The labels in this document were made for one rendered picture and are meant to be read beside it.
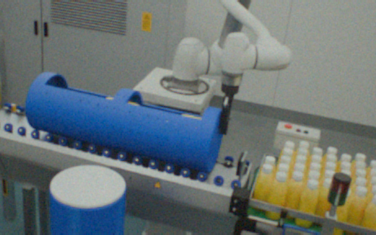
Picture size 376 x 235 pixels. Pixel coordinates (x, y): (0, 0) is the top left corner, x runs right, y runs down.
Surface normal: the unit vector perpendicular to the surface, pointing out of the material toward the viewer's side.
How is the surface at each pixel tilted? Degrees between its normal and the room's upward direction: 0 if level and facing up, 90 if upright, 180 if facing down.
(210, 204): 71
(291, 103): 90
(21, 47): 90
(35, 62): 90
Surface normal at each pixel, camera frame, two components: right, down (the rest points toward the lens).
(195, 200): -0.25, 0.06
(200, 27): -0.27, 0.39
